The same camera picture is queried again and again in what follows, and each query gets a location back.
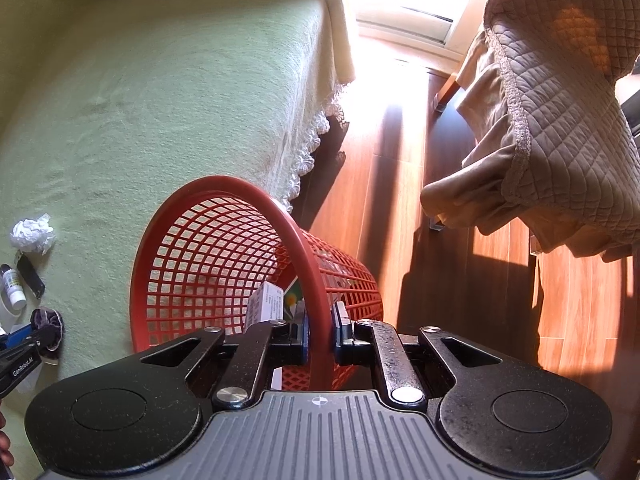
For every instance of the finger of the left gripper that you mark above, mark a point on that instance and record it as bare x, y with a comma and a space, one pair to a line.
15, 337
30, 347

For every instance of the person left hand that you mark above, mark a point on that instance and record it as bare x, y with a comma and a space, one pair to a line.
5, 443

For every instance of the white pill bottle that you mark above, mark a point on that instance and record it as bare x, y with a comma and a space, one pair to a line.
13, 288

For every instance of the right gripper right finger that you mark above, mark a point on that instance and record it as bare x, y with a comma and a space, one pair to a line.
377, 346

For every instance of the white green medicine box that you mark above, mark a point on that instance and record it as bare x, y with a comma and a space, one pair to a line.
265, 304

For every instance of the black lighter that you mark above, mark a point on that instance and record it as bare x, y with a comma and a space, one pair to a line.
30, 276

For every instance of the dark purple scrunchie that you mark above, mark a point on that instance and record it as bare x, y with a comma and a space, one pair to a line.
42, 317

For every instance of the red plastic mesh basket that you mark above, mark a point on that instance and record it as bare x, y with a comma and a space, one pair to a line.
212, 243

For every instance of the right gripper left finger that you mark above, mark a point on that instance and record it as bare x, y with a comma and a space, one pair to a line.
245, 363

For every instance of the beige quilted covered chair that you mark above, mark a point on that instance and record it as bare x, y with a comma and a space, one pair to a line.
552, 145

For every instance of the green covered sofa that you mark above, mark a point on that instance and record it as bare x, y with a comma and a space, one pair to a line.
109, 106

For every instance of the white tissue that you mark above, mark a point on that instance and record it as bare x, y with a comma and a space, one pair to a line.
33, 236

